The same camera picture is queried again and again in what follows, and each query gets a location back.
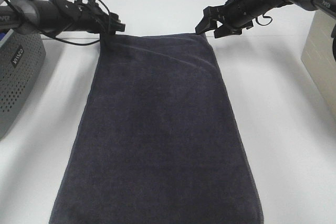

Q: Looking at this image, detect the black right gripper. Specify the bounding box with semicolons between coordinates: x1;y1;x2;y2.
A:
195;0;288;38

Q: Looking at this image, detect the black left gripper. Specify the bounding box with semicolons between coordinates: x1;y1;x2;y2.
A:
52;0;125;35

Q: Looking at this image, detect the dark grey towel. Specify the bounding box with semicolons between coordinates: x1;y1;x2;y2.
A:
49;34;264;223

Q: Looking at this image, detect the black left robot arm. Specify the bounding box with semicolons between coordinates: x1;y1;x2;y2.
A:
1;0;125;37

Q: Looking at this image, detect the grey perforated plastic basket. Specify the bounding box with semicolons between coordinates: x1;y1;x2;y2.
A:
1;28;46;137

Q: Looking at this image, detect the beige fabric bin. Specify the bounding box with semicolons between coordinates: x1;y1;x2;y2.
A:
301;10;335;116

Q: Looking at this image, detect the blue cloth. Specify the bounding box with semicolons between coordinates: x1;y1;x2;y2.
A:
0;32;8;41

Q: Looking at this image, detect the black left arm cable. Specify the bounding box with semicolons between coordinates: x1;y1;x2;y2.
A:
39;0;111;47

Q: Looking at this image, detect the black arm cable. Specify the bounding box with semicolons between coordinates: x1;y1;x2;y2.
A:
39;0;111;47
254;13;273;26

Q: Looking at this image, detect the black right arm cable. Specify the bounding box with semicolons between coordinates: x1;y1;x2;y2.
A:
254;13;273;26

